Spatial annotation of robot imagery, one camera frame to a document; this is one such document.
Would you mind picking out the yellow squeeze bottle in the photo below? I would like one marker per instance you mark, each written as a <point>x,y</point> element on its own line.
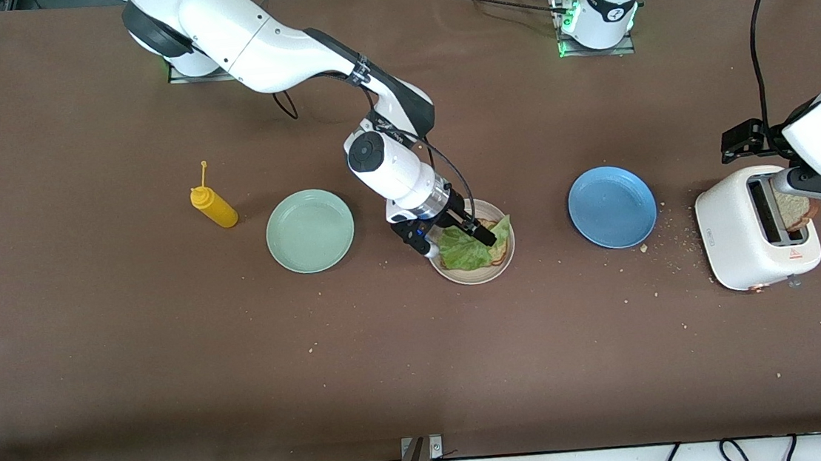
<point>215,207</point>

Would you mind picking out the brown bread slice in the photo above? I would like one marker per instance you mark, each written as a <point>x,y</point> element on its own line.
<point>795,212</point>
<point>498,255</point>

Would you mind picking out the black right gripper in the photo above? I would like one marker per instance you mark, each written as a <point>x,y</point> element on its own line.
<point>455,210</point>

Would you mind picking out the blue plate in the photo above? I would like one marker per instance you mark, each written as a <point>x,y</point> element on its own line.
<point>613,207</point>

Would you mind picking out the white toaster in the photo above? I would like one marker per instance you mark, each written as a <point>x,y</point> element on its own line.
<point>734,239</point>

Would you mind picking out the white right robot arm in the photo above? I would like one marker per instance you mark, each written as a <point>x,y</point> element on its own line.
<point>252,36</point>

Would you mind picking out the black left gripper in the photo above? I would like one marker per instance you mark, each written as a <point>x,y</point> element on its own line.
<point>753,135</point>

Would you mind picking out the green lettuce leaf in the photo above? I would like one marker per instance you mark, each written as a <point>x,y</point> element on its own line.
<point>461,252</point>

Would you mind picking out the mint green plate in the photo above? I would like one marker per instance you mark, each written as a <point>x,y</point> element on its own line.
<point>310,232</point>

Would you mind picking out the beige plate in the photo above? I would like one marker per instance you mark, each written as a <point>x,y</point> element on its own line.
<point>472,277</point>

